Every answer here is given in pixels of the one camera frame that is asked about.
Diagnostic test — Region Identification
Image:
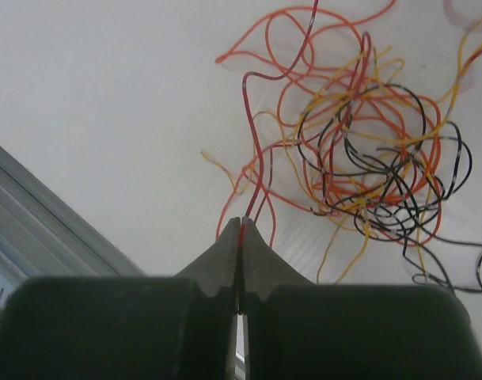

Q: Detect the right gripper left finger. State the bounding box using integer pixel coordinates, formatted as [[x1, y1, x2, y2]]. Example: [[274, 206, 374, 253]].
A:
[[0, 218, 241, 379]]

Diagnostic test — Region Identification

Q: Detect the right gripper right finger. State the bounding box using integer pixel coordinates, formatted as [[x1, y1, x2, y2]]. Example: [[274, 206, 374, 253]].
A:
[[240, 218, 482, 379]]

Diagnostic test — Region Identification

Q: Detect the coloured wire bundle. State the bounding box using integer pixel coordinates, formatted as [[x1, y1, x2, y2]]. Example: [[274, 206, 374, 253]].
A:
[[199, 0, 482, 286]]

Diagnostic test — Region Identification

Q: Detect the aluminium rail frame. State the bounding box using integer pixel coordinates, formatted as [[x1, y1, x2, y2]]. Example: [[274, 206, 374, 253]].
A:
[[0, 146, 142, 291]]

